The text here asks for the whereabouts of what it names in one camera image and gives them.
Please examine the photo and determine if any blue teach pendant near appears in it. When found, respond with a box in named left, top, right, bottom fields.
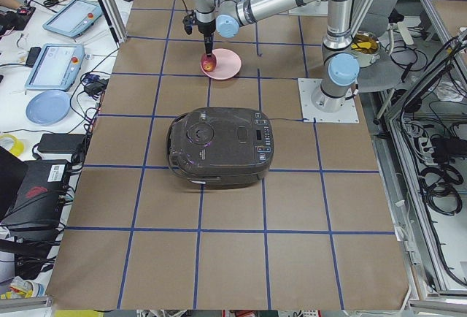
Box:
left=24, top=43, right=85, bottom=91

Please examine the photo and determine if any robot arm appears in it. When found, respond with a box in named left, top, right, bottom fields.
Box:
left=183, top=0, right=354, bottom=66

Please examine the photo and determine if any blue teach pendant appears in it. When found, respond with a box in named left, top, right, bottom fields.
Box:
left=42, top=0, right=103, bottom=38
left=24, top=43, right=85, bottom=91

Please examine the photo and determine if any aluminium frame post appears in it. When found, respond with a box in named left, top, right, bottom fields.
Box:
left=97, top=0, right=128, bottom=44

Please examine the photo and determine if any yellow tape roll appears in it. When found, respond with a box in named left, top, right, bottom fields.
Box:
left=0, top=134, right=25, bottom=157

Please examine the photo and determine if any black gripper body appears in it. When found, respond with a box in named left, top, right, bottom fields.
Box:
left=198, top=20, right=215, bottom=45

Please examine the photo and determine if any red apple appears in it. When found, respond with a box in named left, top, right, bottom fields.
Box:
left=201, top=53, right=217, bottom=72

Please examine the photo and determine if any black power adapter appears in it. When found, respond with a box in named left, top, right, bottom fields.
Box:
left=37, top=134, right=85, bottom=154

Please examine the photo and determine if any pink plate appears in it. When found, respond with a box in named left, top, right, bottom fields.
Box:
left=201, top=48, right=242, bottom=80

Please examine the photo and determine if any blue teach pendant far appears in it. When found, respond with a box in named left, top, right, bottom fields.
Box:
left=42, top=0, right=103, bottom=38

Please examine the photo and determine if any blue plate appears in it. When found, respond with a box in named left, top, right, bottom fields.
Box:
left=26, top=90, right=71, bottom=126

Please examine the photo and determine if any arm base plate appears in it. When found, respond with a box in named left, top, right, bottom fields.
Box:
left=298, top=78, right=359, bottom=123

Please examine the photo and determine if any black rice cooker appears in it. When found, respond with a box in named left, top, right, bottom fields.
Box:
left=166, top=107, right=274, bottom=186

